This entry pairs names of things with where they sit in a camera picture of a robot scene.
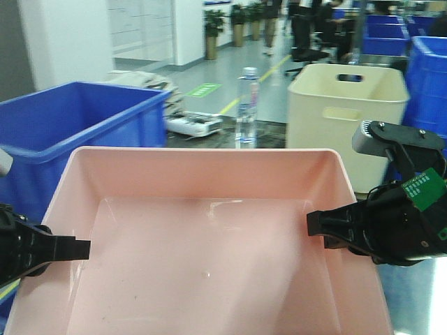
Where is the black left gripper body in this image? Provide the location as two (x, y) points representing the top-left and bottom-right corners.
(1, 204), (54, 287)

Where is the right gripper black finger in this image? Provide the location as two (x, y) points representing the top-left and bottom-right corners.
(307, 202), (367, 250)

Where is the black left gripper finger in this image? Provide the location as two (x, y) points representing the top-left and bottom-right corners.
(52, 236), (91, 261)

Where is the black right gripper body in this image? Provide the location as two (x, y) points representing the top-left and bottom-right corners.
(364, 183), (446, 266)

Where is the pink plastic bin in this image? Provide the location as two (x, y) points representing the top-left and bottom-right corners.
(6, 147), (393, 334)

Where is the green circuit board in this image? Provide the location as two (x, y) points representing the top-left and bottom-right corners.
(402, 167), (446, 211)

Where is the large blue crate left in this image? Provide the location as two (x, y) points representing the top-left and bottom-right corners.
(0, 80), (172, 320)

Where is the cream plastic basket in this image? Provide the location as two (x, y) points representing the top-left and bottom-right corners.
(286, 64), (409, 193)

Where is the stacked blue crate upper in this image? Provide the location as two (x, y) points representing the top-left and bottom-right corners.
(403, 36), (446, 139)

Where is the clear water bottle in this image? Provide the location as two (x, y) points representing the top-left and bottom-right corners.
(235, 66), (259, 149)

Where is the black office chair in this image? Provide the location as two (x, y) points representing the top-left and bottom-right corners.
(283, 3), (345, 76)

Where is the potted plant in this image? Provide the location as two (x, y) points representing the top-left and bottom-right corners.
(204, 10), (226, 60)

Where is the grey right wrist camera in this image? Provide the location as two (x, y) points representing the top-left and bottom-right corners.
(351, 120), (393, 157)

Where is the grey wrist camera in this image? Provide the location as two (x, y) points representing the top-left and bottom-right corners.
(0, 149), (13, 177)
(351, 120), (393, 157)

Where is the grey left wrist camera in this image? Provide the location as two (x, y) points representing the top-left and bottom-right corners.
(0, 149), (13, 177)

